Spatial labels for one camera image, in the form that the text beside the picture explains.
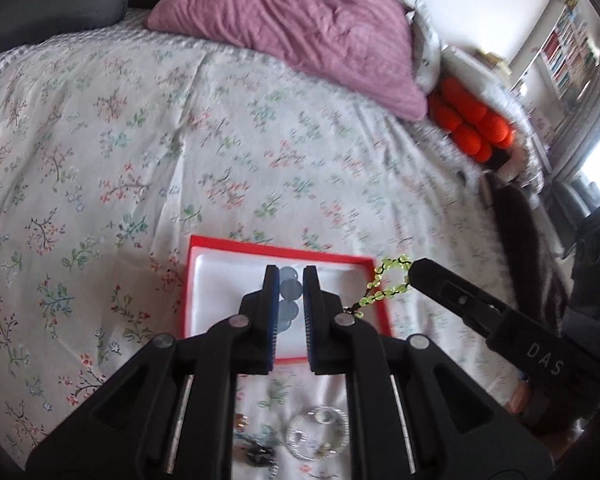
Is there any green bead bracelet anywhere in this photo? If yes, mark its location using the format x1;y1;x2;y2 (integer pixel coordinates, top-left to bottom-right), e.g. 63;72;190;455
346;253;414;319

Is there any light blue bead bracelet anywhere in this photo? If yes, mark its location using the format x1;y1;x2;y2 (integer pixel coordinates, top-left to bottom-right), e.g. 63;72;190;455
277;264;307;336

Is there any white pearl bracelet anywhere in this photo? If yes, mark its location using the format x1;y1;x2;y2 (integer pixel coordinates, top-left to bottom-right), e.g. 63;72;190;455
284;406;352;463

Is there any black bead cluster ornament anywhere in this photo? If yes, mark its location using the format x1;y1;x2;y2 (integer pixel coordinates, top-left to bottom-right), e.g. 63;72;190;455
246;445;277;468

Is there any red jewelry box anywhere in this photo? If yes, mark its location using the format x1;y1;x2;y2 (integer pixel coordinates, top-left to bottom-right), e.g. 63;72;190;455
182;235;374;364

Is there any person's right hand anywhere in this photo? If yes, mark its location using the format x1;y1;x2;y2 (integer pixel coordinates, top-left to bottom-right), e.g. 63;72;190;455
507;382;533;415

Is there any orange ball cushion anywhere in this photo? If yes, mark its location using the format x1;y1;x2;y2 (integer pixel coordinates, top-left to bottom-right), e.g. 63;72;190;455
428;76;516;164

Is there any floral bed sheet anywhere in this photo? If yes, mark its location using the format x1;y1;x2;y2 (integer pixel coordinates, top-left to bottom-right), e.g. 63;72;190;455
0;12;514;466

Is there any white bookshelf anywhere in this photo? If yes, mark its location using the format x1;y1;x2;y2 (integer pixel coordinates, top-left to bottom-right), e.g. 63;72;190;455
509;0;600;116

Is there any pink quilted blanket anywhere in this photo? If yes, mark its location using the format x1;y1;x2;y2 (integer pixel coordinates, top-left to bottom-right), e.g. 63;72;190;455
145;0;427;120

